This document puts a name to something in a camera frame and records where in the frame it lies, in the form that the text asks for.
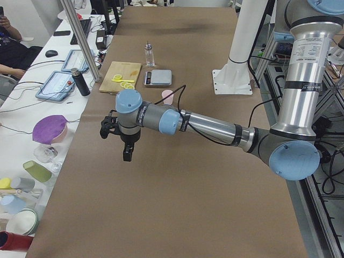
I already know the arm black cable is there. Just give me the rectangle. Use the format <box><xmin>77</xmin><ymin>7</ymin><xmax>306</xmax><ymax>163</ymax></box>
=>
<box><xmin>154</xmin><ymin>84</ymin><xmax>285</xmax><ymax>147</ymax></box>

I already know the black computer mouse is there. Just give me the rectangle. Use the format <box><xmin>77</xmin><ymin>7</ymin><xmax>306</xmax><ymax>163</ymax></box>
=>
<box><xmin>45</xmin><ymin>49</ymin><xmax>58</xmax><ymax>58</ymax></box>

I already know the purple covered pink bowl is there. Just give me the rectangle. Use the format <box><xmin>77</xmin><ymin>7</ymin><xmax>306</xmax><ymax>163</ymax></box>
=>
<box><xmin>32</xmin><ymin>115</ymin><xmax>68</xmax><ymax>145</ymax></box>

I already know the clear wine glass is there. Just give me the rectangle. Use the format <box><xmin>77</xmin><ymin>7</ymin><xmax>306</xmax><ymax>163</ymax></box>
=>
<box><xmin>33</xmin><ymin>145</ymin><xmax>63</xmax><ymax>173</ymax></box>

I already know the red cup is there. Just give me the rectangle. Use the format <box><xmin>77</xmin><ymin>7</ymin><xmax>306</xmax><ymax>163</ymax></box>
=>
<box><xmin>1</xmin><ymin>231</ymin><xmax>34</xmax><ymax>252</ymax></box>

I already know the blue teach pendant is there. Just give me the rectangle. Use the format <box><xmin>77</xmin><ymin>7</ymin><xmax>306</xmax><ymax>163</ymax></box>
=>
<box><xmin>61</xmin><ymin>49</ymin><xmax>88</xmax><ymax>73</ymax></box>
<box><xmin>35</xmin><ymin>71</ymin><xmax>75</xmax><ymax>102</ymax></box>

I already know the yellow plastic knife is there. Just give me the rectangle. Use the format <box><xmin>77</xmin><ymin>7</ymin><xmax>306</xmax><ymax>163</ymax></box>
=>
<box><xmin>112</xmin><ymin>79</ymin><xmax>135</xmax><ymax>83</ymax></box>

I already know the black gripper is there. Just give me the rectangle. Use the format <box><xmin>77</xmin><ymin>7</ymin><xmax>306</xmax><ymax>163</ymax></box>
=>
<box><xmin>99</xmin><ymin>116</ymin><xmax>141</xmax><ymax>162</ymax></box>

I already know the grey plastic cup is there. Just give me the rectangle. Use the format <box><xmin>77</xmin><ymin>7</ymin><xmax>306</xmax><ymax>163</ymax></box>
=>
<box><xmin>10</xmin><ymin>177</ymin><xmax>35</xmax><ymax>192</ymax></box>

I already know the yellow plastic cup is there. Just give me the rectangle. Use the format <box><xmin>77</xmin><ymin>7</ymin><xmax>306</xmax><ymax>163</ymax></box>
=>
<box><xmin>0</xmin><ymin>177</ymin><xmax>11</xmax><ymax>190</ymax></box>

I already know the aluminium frame post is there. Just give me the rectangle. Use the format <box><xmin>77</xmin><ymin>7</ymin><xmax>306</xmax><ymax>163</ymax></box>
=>
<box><xmin>60</xmin><ymin>0</ymin><xmax>100</xmax><ymax>82</ymax></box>

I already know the near blue teach pendant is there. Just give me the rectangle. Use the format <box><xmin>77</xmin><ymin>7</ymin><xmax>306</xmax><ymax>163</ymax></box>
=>
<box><xmin>35</xmin><ymin>71</ymin><xmax>75</xmax><ymax>102</ymax></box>

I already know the black thermos bottle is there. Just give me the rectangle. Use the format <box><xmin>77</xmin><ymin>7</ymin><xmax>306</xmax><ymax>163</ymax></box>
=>
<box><xmin>71</xmin><ymin>68</ymin><xmax>90</xmax><ymax>96</ymax></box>

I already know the glass sauce bottle steel top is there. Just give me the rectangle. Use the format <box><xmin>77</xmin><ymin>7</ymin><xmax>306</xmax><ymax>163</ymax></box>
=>
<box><xmin>145</xmin><ymin>41</ymin><xmax>155</xmax><ymax>67</ymax></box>

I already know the bamboo cutting board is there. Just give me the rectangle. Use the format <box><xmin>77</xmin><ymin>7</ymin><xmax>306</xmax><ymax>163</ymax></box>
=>
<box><xmin>99</xmin><ymin>61</ymin><xmax>142</xmax><ymax>94</ymax></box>

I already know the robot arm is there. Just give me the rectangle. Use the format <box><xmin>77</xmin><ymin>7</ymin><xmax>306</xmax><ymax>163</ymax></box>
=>
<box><xmin>100</xmin><ymin>1</ymin><xmax>343</xmax><ymax>181</ymax></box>

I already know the far blue teach pendant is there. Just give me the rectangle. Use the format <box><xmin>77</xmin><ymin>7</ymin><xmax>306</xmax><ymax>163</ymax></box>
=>
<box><xmin>61</xmin><ymin>49</ymin><xmax>88</xmax><ymax>73</ymax></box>

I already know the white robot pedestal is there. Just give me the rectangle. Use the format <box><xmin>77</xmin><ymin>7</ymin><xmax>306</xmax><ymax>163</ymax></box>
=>
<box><xmin>213</xmin><ymin>0</ymin><xmax>275</xmax><ymax>95</ymax></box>

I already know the black power adapter box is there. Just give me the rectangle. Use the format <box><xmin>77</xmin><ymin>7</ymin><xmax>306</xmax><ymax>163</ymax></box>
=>
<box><xmin>96</xmin><ymin>30</ymin><xmax>107</xmax><ymax>50</ymax></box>

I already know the silver digital kitchen scale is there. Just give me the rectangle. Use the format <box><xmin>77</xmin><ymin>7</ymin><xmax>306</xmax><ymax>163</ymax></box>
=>
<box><xmin>144</xmin><ymin>69</ymin><xmax>172</xmax><ymax>86</ymax></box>

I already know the light blue plastic cup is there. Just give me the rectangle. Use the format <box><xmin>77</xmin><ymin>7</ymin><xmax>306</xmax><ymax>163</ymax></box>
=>
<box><xmin>1</xmin><ymin>195</ymin><xmax>26</xmax><ymax>214</ymax></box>

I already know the black keyboard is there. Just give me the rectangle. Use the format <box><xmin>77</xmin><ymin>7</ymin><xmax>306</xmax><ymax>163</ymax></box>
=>
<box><xmin>70</xmin><ymin>18</ymin><xmax>92</xmax><ymax>46</ymax></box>

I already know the aluminium frame rack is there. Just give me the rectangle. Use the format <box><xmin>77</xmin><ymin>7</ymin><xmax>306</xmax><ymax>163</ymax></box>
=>
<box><xmin>255</xmin><ymin>33</ymin><xmax>343</xmax><ymax>257</ymax></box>

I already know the middle lemon slice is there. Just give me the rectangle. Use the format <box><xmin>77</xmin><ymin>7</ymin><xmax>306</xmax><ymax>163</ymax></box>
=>
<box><xmin>124</xmin><ymin>83</ymin><xmax>133</xmax><ymax>89</ymax></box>

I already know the black smartphone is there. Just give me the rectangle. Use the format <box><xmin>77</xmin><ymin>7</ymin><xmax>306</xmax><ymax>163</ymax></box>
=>
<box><xmin>53</xmin><ymin>30</ymin><xmax>71</xmax><ymax>37</ymax></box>

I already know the white green rimmed bowl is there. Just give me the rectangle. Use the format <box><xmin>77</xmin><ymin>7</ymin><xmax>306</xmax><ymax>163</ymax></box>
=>
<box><xmin>6</xmin><ymin>209</ymin><xmax>39</xmax><ymax>235</ymax></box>

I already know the seated person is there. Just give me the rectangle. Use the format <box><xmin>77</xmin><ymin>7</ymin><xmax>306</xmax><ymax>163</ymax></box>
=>
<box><xmin>0</xmin><ymin>6</ymin><xmax>42</xmax><ymax>80</ymax></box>

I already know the pink plastic cup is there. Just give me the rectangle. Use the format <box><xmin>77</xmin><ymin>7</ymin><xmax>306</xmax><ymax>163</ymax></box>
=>
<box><xmin>161</xmin><ymin>89</ymin><xmax>174</xmax><ymax>105</ymax></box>

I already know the green plastic cup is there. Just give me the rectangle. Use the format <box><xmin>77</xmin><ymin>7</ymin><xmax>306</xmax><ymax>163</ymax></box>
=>
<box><xmin>23</xmin><ymin>160</ymin><xmax>52</xmax><ymax>183</ymax></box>

